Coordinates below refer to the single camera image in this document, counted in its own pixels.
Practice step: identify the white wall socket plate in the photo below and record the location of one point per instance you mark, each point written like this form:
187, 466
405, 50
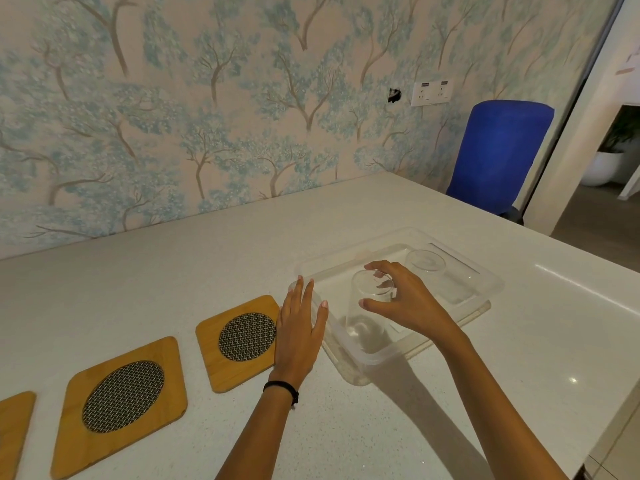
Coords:
433, 92

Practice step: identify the person's left hand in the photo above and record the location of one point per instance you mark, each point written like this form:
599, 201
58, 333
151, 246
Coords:
295, 339

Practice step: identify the person's left thumb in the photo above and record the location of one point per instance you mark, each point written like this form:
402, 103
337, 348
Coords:
321, 318

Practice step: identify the clear drinking glass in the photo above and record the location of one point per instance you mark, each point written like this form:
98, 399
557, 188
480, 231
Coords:
432, 264
367, 327

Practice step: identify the blue office chair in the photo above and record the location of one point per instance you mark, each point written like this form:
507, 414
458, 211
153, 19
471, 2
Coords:
495, 154

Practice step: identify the person's right forearm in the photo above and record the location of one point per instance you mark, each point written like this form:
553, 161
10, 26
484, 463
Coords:
490, 409

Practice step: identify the clear plastic tray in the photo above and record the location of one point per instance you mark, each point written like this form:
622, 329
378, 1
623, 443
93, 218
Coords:
465, 289

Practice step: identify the wooden coaster with mesh centre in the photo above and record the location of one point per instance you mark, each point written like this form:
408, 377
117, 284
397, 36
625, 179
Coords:
235, 354
120, 394
15, 434

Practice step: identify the person's right hand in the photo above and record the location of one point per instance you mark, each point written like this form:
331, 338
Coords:
415, 304

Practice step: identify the white plant pot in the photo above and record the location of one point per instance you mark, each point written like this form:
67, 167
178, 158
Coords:
602, 168

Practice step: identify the person's right thumb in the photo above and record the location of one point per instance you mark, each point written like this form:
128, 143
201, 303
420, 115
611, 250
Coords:
377, 304

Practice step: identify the person's left forearm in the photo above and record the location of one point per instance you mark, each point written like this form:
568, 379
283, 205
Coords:
260, 434

